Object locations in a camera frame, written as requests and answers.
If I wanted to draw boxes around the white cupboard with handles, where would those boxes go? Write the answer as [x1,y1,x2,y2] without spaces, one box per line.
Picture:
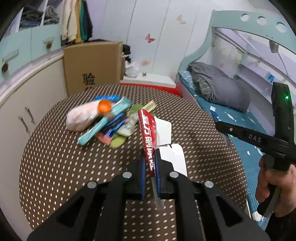
[1,50,67,240]

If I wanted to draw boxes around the blue snack wrapper pile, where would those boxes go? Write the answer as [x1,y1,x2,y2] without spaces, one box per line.
[95,97,132,146]

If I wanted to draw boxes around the orange ball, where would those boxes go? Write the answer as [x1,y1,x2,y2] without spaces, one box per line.
[97,99,112,115]

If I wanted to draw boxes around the green wrapper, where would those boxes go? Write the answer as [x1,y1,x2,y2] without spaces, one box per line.
[110,104,144,149]

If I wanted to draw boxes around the grey folded blanket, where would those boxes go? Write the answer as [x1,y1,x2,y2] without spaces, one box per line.
[188,62,250,113]

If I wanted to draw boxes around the teal bed headboard frame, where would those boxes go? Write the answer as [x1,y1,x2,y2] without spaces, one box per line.
[179,11,295,70]

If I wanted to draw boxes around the red white low bench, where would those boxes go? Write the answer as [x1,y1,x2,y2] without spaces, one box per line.
[120,73,181,96]

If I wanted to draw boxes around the hanging clothes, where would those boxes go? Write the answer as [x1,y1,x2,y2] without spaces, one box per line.
[61,0,93,44]

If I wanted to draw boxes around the white pink plastic bag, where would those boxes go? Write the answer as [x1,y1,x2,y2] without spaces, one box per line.
[66,100,100,132]

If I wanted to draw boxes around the large cardboard box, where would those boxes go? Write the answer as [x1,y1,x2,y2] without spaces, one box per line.
[63,41,124,96]

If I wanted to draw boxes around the teal drawer cabinet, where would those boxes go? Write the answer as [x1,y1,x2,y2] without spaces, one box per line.
[1,24,62,82]

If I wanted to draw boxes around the teal bed mattress cover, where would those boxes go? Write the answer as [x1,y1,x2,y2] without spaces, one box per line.
[177,69,270,230]

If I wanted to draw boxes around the red snack wrapper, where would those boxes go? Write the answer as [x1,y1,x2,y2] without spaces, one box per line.
[138,109,164,211]

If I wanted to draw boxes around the person's right hand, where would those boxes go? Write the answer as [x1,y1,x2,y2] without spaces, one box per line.
[255,155,295,217]

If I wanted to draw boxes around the white plastic bag on bench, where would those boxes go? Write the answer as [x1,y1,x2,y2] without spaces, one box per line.
[125,60,138,78]

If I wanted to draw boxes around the white open shelf unit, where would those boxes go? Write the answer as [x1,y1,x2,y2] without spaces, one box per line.
[8,0,64,33]

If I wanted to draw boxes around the white paper card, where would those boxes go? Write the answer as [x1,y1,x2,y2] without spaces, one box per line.
[154,116,188,177]

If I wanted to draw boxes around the brown polka dot tablecloth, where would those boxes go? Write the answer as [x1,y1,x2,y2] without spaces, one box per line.
[19,85,246,229]

